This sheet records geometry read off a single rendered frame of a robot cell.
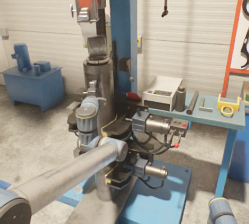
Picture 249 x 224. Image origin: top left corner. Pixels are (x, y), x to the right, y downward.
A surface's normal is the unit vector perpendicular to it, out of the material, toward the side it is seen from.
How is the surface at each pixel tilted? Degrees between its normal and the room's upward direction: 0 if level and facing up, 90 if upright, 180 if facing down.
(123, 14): 90
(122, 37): 90
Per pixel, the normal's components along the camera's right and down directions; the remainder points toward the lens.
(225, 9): -0.40, 0.42
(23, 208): 0.94, 0.07
